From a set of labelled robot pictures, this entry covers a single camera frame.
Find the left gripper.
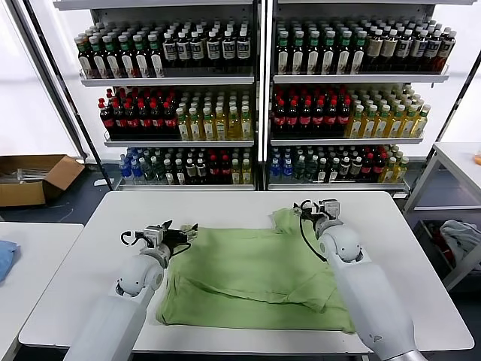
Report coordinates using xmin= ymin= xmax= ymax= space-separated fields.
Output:
xmin=159 ymin=220 xmax=199 ymax=253

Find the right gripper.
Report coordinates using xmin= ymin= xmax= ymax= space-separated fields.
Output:
xmin=292 ymin=202 xmax=328 ymax=229

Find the green polo shirt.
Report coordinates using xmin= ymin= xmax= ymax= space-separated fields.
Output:
xmin=155 ymin=208 xmax=357 ymax=335

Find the red-capped cola bottle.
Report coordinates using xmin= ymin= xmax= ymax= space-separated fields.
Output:
xmin=325 ymin=97 xmax=340 ymax=138
xmin=312 ymin=98 xmax=327 ymax=138
xmin=111 ymin=100 xmax=128 ymax=141
xmin=337 ymin=96 xmax=352 ymax=137
xmin=125 ymin=102 xmax=141 ymax=141
xmin=209 ymin=156 xmax=221 ymax=185
xmin=219 ymin=156 xmax=232 ymax=185
xmin=273 ymin=98 xmax=287 ymax=138
xmin=360 ymin=154 xmax=373 ymax=181
xmin=286 ymin=98 xmax=301 ymax=138
xmin=371 ymin=153 xmax=385 ymax=181
xmin=98 ymin=98 xmax=116 ymax=141
xmin=150 ymin=102 xmax=166 ymax=141
xmin=299 ymin=98 xmax=313 ymax=138
xmin=163 ymin=102 xmax=179 ymax=141
xmin=138 ymin=102 xmax=153 ymax=141

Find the dark storage bin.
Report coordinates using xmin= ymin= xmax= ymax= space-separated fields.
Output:
xmin=417 ymin=220 xmax=458 ymax=274

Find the red cloth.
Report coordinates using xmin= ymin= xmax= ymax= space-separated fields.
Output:
xmin=428 ymin=223 xmax=454 ymax=264

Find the white side table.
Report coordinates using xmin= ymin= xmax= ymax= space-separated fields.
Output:
xmin=0 ymin=222 xmax=86 ymax=361

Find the white metal shelf unit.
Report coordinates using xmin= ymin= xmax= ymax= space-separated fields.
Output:
xmin=54 ymin=0 xmax=261 ymax=193
xmin=262 ymin=0 xmax=475 ymax=199

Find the dark bottle with green cap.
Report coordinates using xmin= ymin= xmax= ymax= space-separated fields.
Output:
xmin=147 ymin=34 xmax=165 ymax=79
xmin=351 ymin=32 xmax=368 ymax=75
xmin=77 ymin=35 xmax=95 ymax=80
xmin=104 ymin=35 xmax=123 ymax=80
xmin=306 ymin=32 xmax=322 ymax=76
xmin=291 ymin=32 xmax=306 ymax=76
xmin=276 ymin=32 xmax=291 ymax=76
xmin=336 ymin=32 xmax=352 ymax=75
xmin=91 ymin=35 xmax=109 ymax=80
xmin=132 ymin=34 xmax=151 ymax=80
xmin=321 ymin=32 xmax=337 ymax=76
xmin=118 ymin=35 xmax=137 ymax=80

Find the metal rods bundle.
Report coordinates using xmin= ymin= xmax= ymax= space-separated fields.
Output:
xmin=17 ymin=168 xmax=50 ymax=185

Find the open cardboard box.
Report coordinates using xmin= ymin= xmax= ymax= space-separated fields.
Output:
xmin=0 ymin=155 xmax=86 ymax=208

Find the grey crumpled cloth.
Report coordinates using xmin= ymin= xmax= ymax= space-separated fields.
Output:
xmin=439 ymin=220 xmax=481 ymax=268

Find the dark bottle white blue label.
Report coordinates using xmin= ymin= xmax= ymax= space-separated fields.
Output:
xmin=162 ymin=32 xmax=179 ymax=78
xmin=409 ymin=30 xmax=428 ymax=74
xmin=236 ymin=31 xmax=252 ymax=77
xmin=177 ymin=32 xmax=192 ymax=78
xmin=396 ymin=30 xmax=413 ymax=74
xmin=189 ymin=32 xmax=206 ymax=78
xmin=437 ymin=29 xmax=457 ymax=72
xmin=206 ymin=32 xmax=222 ymax=77
xmin=222 ymin=31 xmax=237 ymax=77
xmin=424 ymin=29 xmax=443 ymax=74

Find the blue folded cloth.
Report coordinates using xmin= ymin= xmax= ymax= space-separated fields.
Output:
xmin=0 ymin=240 xmax=20 ymax=285

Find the dark bottle with beige label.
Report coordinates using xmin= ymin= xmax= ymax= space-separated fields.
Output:
xmin=380 ymin=30 xmax=399 ymax=74
xmin=366 ymin=30 xmax=384 ymax=74

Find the black slanted pole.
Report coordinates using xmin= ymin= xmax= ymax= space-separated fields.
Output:
xmin=20 ymin=0 xmax=116 ymax=191
xmin=409 ymin=52 xmax=481 ymax=199

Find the grey slanted pole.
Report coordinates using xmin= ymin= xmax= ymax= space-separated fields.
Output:
xmin=7 ymin=0 xmax=89 ymax=162

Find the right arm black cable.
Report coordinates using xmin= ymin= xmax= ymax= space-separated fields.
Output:
xmin=298 ymin=214 xmax=328 ymax=262

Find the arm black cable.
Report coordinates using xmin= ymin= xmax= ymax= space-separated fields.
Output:
xmin=119 ymin=229 xmax=147 ymax=246
xmin=298 ymin=214 xmax=328 ymax=262

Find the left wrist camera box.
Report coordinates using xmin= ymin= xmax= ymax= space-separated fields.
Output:
xmin=144 ymin=225 xmax=165 ymax=247

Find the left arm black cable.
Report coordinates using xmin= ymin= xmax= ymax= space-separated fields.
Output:
xmin=119 ymin=229 xmax=147 ymax=246

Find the grey metal frame table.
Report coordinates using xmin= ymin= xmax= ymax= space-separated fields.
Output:
xmin=402 ymin=141 xmax=481 ymax=293

